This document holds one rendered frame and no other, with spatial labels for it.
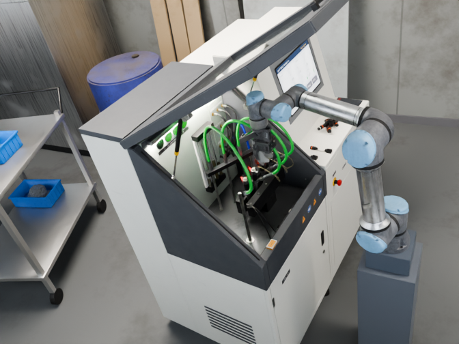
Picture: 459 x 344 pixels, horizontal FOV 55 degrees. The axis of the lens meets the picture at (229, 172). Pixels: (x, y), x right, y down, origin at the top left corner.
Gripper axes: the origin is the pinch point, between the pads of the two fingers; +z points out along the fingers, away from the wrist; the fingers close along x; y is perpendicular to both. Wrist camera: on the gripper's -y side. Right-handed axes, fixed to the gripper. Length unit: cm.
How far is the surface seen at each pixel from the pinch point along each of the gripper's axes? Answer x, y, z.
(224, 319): -36, -17, 84
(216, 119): 22.0, -38.2, -3.8
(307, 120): 65, -8, 18
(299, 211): 1.8, 15.3, 27.3
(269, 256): -28.7, 15.3, 27.1
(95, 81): 81, -206, 21
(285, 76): 59, -15, -12
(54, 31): 102, -264, -12
